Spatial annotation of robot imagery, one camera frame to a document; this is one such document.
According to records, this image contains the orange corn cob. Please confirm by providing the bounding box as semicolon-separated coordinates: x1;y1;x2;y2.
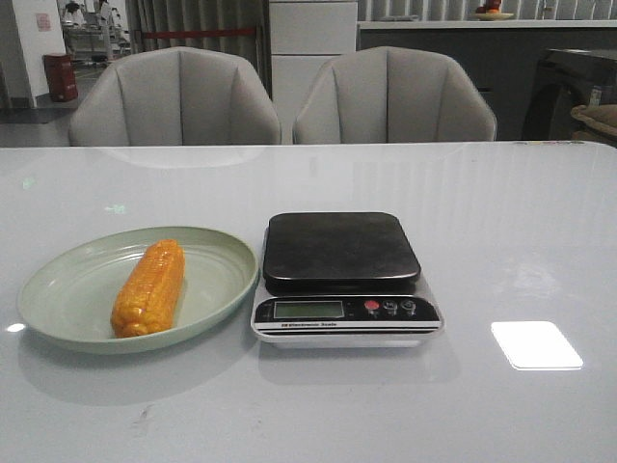
110;239;185;338

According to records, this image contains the black silver kitchen scale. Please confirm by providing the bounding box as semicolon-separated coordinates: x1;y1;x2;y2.
251;211;444;348

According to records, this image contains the right grey upholstered chair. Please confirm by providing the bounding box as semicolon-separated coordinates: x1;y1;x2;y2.
292;46;497;145

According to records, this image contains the grey upholstered chair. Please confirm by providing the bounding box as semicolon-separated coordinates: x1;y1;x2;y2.
292;46;497;145
68;46;282;147

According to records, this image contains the left grey upholstered chair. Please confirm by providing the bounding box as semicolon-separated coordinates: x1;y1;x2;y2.
68;46;282;147

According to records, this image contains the white drawer cabinet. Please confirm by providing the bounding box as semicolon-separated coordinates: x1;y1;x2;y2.
268;1;358;144

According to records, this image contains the pale green plate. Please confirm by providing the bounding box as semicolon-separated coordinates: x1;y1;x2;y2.
17;227;259;355

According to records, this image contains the red barrier belt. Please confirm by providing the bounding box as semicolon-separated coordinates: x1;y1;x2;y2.
141;27;257;40

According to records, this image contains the dark grey counter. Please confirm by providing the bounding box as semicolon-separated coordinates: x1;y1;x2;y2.
358;19;616;141

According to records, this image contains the fruit plate on counter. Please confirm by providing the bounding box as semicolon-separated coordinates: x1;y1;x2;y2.
473;0;514;21

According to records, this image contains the red bin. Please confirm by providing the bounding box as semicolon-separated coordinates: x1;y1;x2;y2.
43;53;78;102

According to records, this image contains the dark appliance at right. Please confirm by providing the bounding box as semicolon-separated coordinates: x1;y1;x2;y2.
522;49;616;140

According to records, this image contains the tan cushion at right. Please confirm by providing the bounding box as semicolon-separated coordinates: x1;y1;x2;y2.
571;104;617;147

